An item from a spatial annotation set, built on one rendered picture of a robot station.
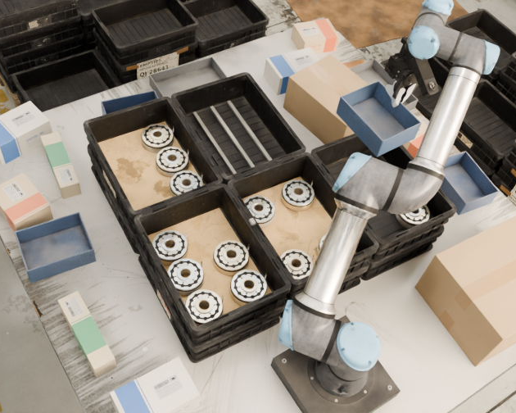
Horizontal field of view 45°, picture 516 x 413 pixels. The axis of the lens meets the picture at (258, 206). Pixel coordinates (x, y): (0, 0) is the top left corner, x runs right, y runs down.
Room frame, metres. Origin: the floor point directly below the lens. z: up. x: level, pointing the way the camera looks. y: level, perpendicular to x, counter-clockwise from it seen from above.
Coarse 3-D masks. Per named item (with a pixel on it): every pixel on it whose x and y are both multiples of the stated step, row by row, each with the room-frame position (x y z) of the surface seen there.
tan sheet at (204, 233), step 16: (192, 224) 1.06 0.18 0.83; (208, 224) 1.07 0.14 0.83; (224, 224) 1.08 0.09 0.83; (192, 240) 1.00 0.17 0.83; (208, 240) 1.01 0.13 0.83; (224, 240) 1.02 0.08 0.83; (192, 256) 0.94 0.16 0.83; (208, 256) 0.95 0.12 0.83; (208, 272) 0.90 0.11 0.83; (208, 288) 0.85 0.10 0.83; (224, 288) 0.86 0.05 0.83; (224, 304) 0.81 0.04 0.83
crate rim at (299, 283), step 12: (300, 156) 1.32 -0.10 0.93; (312, 156) 1.33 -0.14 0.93; (264, 168) 1.24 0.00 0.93; (240, 180) 1.18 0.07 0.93; (336, 192) 1.20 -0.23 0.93; (240, 204) 1.09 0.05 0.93; (252, 216) 1.05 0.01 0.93; (264, 240) 0.98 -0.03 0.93; (372, 240) 1.05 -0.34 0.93; (276, 252) 0.95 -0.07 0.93; (360, 252) 1.00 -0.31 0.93; (372, 252) 1.01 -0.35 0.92; (288, 276) 0.88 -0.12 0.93
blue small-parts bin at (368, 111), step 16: (352, 96) 1.42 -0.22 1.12; (368, 96) 1.47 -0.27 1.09; (384, 96) 1.45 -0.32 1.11; (336, 112) 1.39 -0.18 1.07; (352, 112) 1.34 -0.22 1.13; (368, 112) 1.41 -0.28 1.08; (384, 112) 1.42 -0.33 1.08; (400, 112) 1.40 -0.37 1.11; (352, 128) 1.33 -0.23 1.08; (368, 128) 1.29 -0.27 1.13; (384, 128) 1.36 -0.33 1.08; (400, 128) 1.37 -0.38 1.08; (416, 128) 1.33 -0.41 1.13; (368, 144) 1.27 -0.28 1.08; (384, 144) 1.25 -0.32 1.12; (400, 144) 1.30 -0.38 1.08
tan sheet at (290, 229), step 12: (288, 180) 1.29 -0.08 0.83; (264, 192) 1.23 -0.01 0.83; (276, 192) 1.24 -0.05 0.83; (276, 204) 1.19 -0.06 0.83; (312, 204) 1.21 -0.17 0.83; (276, 216) 1.14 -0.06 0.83; (288, 216) 1.15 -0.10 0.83; (300, 216) 1.16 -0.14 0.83; (312, 216) 1.16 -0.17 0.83; (324, 216) 1.17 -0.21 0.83; (264, 228) 1.09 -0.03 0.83; (276, 228) 1.10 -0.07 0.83; (288, 228) 1.11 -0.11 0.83; (300, 228) 1.11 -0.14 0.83; (312, 228) 1.12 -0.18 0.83; (324, 228) 1.13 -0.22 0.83; (276, 240) 1.05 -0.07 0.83; (288, 240) 1.06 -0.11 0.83; (300, 240) 1.07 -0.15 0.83; (312, 240) 1.08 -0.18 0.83; (312, 252) 1.03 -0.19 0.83
